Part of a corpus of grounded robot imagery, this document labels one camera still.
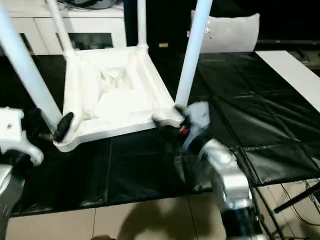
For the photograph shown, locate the white plastic table top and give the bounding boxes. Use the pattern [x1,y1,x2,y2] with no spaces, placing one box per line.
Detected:
[52,45,187,153]

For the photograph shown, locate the white plastic table leg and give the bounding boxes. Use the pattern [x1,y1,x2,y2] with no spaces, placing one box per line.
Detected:
[174,0,214,110]
[45,0,77,57]
[136,0,149,51]
[0,7,64,135]

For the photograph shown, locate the black work mat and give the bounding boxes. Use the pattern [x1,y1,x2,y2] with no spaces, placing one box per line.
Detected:
[0,50,320,217]

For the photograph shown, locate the black cabinet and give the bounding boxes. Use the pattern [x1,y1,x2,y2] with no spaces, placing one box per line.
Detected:
[124,0,198,53]

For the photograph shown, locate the white cabinet with glass doors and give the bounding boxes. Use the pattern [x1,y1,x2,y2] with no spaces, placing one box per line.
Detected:
[0,4,127,55]

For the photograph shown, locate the grey cushion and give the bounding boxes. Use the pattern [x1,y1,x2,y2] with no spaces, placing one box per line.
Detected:
[187,12,261,54]

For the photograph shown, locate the white board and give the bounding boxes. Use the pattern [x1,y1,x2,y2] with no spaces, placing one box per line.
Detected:
[255,50,320,113]

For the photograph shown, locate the dark gear on cabinet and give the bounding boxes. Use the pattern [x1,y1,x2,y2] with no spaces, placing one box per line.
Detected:
[57,0,123,11]

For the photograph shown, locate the black metal bench leg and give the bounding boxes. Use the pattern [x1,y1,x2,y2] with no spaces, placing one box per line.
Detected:
[273,182,320,214]

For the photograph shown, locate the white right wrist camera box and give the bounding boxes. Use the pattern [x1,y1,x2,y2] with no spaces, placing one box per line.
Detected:
[182,101,211,151]

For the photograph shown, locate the loose floor cables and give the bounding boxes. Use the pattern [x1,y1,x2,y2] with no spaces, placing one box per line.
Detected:
[280,180,320,227]

